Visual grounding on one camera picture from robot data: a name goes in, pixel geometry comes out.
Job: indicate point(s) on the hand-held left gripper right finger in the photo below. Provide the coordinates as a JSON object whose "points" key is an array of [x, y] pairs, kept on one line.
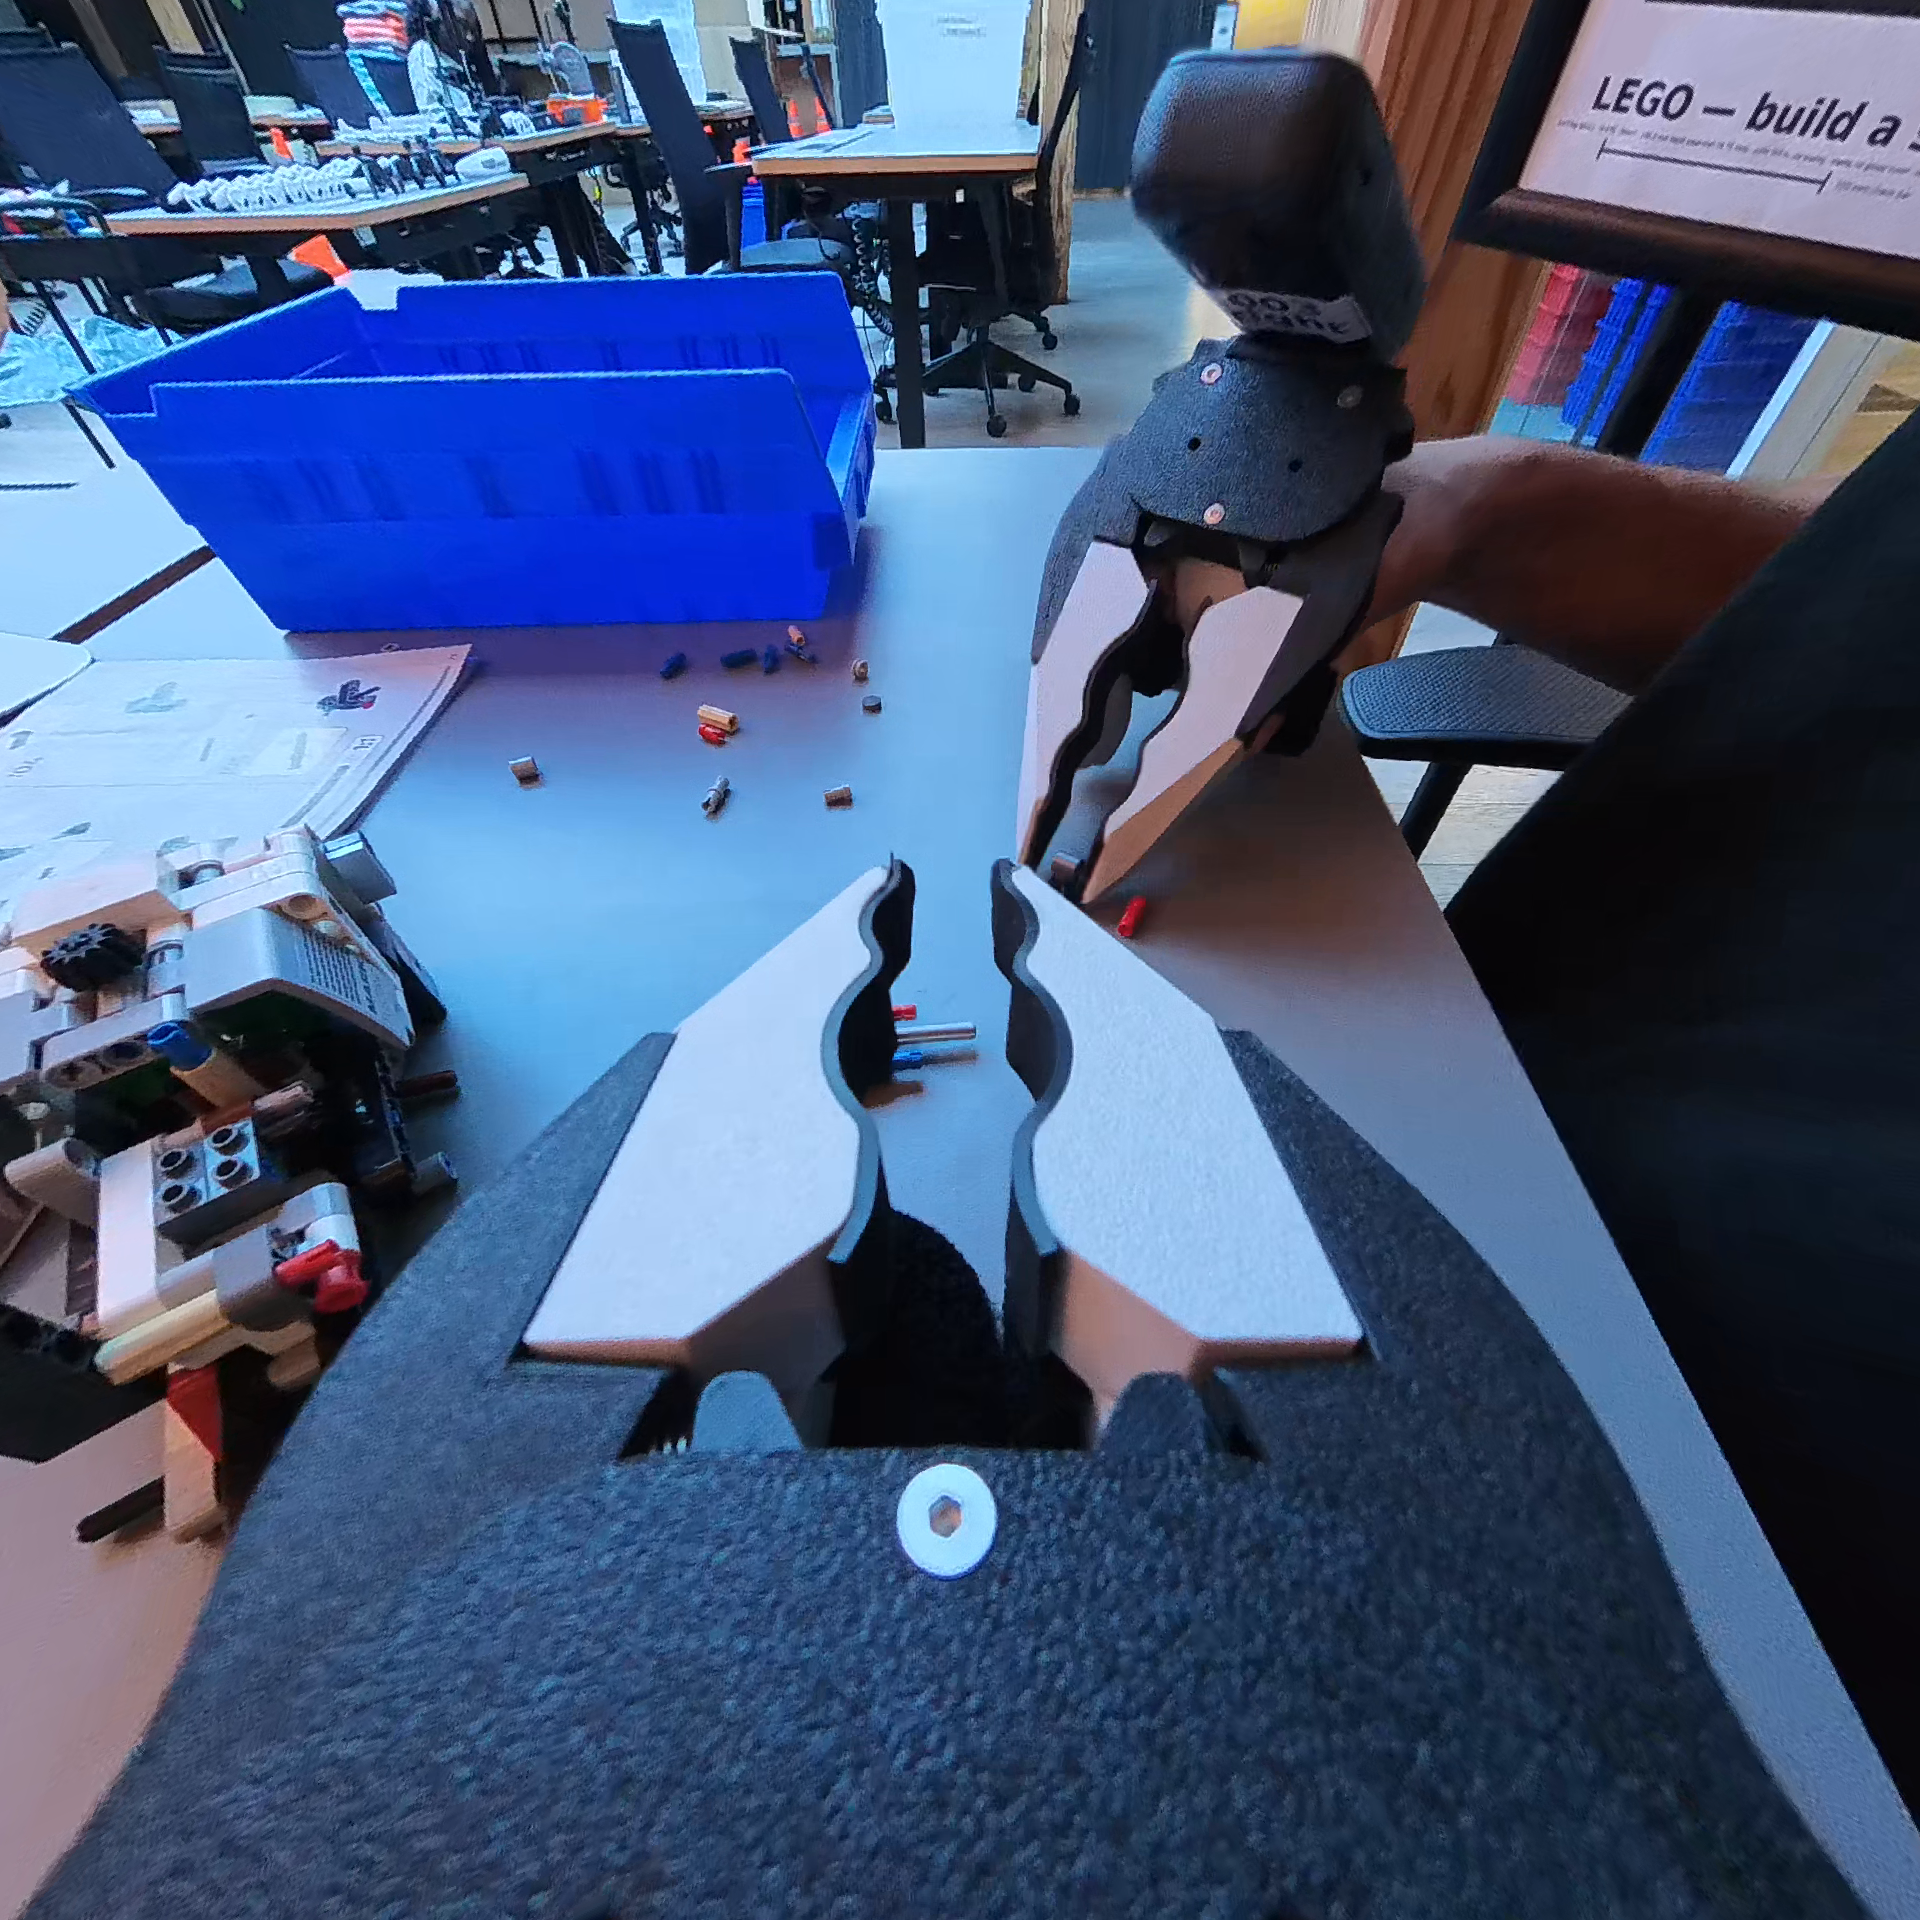
{"points": [[1185, 1185]]}

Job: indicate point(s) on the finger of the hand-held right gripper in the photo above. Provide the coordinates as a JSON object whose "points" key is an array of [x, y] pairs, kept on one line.
{"points": [[1072, 675], [1215, 690]]}

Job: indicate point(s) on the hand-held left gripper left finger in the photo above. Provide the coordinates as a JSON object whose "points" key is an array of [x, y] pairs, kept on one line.
{"points": [[705, 1185]]}

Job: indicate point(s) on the grey black lego gear assembly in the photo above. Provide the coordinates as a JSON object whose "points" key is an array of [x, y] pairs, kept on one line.
{"points": [[939, 1032]]}

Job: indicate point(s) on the person's right forearm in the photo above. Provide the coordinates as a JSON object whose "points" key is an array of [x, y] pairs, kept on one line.
{"points": [[1575, 540]]}

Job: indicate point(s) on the scattered small lego pieces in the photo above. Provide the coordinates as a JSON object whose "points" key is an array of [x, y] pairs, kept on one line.
{"points": [[717, 723]]}

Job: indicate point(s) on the white black lego truck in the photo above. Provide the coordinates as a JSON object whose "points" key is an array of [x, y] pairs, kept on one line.
{"points": [[271, 960]]}

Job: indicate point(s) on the black mesh office chair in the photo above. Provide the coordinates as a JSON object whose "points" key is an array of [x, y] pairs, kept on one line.
{"points": [[1470, 698]]}

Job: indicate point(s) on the stack of blue crates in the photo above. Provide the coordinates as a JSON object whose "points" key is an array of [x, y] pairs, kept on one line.
{"points": [[1695, 390]]}

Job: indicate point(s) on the background wooden desk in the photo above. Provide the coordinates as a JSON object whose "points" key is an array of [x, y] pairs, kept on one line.
{"points": [[901, 150]]}

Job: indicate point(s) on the black framed marker sign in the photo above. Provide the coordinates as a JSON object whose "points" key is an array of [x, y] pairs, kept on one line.
{"points": [[1651, 165]]}

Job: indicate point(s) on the blue plastic bin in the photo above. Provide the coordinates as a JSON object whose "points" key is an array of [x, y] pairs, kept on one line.
{"points": [[525, 511]]}

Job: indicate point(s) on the open instruction booklet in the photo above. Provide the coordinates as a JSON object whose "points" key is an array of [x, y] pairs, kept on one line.
{"points": [[225, 734]]}

